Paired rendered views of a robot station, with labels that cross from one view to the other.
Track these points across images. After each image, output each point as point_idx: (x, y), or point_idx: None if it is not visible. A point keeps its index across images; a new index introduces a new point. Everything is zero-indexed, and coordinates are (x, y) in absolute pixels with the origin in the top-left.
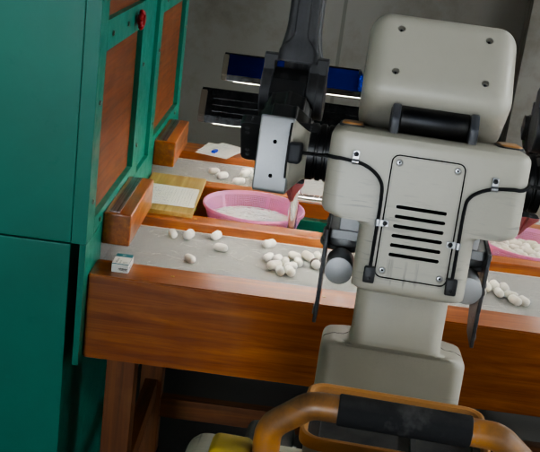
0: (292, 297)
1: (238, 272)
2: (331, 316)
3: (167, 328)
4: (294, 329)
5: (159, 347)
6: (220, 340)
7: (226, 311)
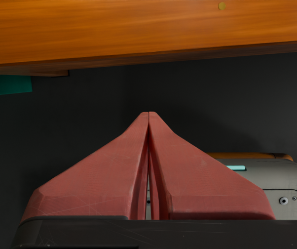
0: (167, 34)
1: None
2: (233, 49)
3: None
4: (173, 56)
5: (2, 73)
6: (73, 66)
7: (66, 63)
